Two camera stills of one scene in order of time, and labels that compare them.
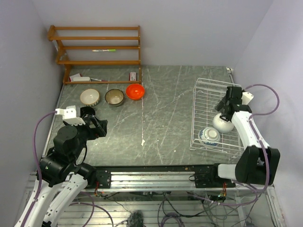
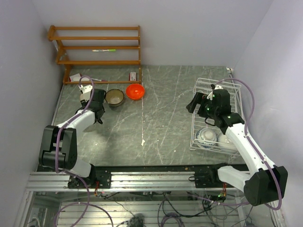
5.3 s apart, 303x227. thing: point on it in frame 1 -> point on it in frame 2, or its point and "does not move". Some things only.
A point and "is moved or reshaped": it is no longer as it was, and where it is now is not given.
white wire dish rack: [210, 132] does not move
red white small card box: [132, 76] does not move
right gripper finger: [221, 105] -> [197, 99]
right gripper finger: [227, 116] -> [202, 110]
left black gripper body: [85, 132] -> [84, 103]
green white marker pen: [103, 50] does not move
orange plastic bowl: [135, 91] does not move
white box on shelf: [77, 78] does not move
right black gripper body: [227, 104] -> [210, 110]
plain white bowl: [221, 126] is moved or reshaped
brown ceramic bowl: [114, 97] does not move
